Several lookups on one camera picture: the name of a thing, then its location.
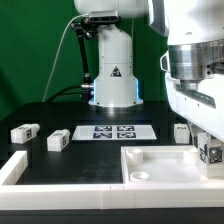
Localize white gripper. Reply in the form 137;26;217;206
165;72;224;147

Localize white square tabletop part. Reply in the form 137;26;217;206
121;145;224;183

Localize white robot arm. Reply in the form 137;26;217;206
74;0;224;142

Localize white U-shaped fence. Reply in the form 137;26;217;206
0;151;224;210

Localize white tag sheet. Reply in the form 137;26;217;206
72;125;157;141

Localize black cables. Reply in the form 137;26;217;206
45;85;91;103

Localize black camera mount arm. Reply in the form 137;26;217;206
71;17;98;102

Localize grey cable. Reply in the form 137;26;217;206
42;13;88;103

